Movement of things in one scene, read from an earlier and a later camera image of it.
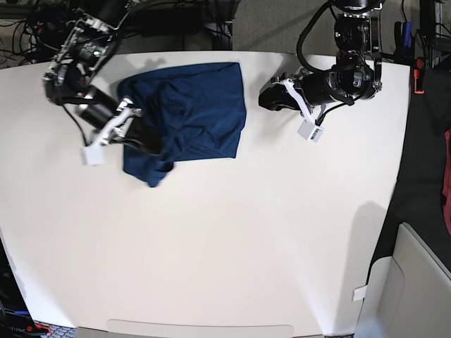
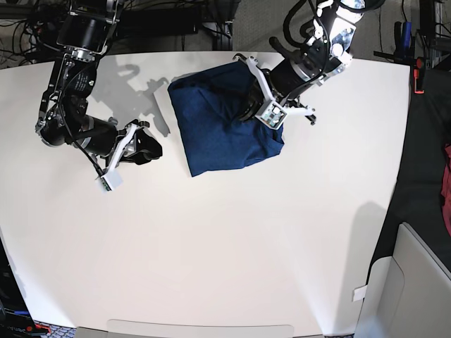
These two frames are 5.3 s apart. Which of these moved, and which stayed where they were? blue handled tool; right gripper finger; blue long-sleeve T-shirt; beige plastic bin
Moved: blue long-sleeve T-shirt; right gripper finger
Stayed: beige plastic bin; blue handled tool
